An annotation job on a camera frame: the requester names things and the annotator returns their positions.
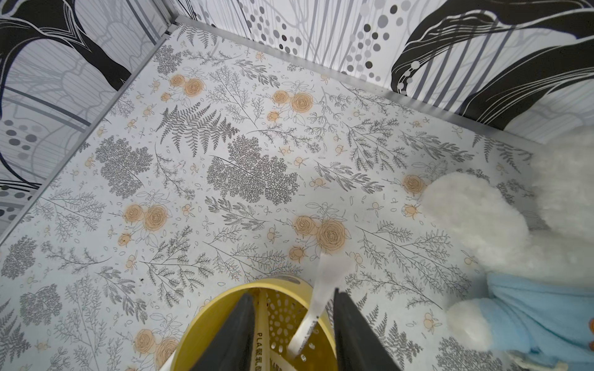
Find bundle of wrapped straws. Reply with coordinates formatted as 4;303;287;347
250;289;295;370

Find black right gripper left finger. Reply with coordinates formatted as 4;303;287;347
191;294;255;371

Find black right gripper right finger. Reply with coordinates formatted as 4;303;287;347
333;288;401;371

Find yellow metal cup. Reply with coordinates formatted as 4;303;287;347
159;275;338;370

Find white plush bunny toy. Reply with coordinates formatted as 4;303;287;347
421;126;593;370

